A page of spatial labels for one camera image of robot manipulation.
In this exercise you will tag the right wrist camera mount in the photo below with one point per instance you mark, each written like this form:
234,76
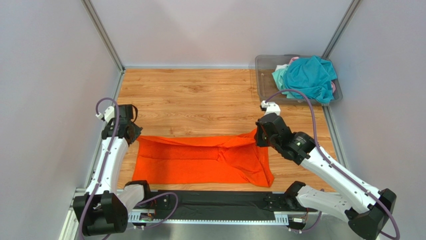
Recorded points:
270,107

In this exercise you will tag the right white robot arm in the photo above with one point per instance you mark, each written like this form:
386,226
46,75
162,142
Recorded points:
332,179

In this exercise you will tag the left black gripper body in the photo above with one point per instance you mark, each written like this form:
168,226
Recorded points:
137,132

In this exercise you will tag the clear plastic bin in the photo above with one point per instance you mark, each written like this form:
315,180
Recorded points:
266,64

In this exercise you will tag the mint green t shirt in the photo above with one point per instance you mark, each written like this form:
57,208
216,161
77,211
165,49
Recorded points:
279,76

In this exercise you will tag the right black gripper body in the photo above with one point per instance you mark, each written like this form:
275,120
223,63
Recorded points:
261,136

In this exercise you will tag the orange t shirt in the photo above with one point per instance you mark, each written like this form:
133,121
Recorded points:
226,159

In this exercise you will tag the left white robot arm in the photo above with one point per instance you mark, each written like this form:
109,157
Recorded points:
106,176

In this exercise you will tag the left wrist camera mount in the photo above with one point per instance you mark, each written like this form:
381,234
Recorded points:
107,115

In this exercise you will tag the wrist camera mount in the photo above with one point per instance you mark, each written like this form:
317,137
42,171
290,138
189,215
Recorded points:
270,107
107,115

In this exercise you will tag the teal t shirt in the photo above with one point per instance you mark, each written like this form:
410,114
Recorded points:
313,77

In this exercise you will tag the pink garment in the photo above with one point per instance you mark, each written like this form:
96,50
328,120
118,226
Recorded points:
293,59

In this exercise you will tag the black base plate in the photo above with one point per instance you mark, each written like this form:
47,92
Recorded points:
220,205

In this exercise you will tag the aluminium frame rail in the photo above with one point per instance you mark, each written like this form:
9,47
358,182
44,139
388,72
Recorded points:
145,218

